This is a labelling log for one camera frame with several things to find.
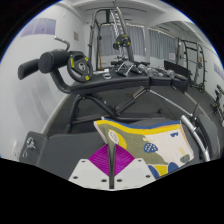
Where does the black exercise machine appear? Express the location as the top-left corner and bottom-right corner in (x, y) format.
(211, 84), (224, 116)

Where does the black padded workout bench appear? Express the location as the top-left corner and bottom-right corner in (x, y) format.
(18, 113), (224, 174)

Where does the metal key bunch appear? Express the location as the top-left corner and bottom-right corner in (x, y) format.
(22, 136), (38, 158)

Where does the metal cable row handle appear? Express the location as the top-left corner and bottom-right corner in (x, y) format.
(114, 59), (141, 78)

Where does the white wall socket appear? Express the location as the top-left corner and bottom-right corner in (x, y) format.
(11, 139), (19, 158)

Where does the black power rack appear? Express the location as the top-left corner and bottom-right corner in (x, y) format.
(87, 7), (136, 73)

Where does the grey window curtain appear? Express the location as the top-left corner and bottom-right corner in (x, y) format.
(99, 23), (148, 58)
(148, 28), (179, 61)

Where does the group of dumbbells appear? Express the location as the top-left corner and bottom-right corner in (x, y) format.
(136, 61), (186, 81)

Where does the purple wall poster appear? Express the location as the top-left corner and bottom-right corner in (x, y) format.
(213, 63), (224, 81)
(20, 17), (57, 38)

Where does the black squat rack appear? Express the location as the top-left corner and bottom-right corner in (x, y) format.
(176, 37), (208, 94)

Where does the black yellow weight plate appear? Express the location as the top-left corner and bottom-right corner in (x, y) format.
(113, 34), (131, 51)
(66, 53), (94, 83)

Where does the yellow blue patterned towel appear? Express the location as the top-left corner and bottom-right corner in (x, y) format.
(93, 116), (196, 189)

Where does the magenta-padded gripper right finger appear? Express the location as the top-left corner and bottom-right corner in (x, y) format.
(112, 144), (157, 190)

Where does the black bench with roller pads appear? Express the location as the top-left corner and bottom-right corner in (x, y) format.
(17, 36), (191, 134)

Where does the black box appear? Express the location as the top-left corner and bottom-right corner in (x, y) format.
(163, 59), (193, 94)

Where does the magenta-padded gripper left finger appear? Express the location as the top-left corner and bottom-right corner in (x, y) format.
(68, 143), (113, 190)

